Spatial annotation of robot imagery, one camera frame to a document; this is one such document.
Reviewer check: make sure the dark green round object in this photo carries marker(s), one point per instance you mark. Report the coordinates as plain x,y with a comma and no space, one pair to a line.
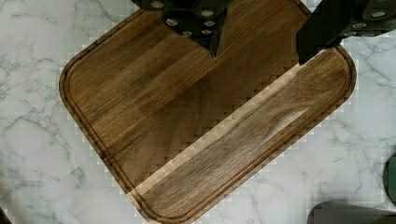
389,178

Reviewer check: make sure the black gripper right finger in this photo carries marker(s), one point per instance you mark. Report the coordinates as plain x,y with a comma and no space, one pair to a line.
334,20

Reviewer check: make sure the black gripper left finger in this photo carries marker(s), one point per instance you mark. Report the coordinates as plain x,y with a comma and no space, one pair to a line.
199,20

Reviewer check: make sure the dark grey canister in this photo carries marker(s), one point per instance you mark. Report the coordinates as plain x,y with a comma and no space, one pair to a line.
344,213

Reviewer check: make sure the wooden cutting board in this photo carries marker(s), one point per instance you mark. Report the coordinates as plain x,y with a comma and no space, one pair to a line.
180,129

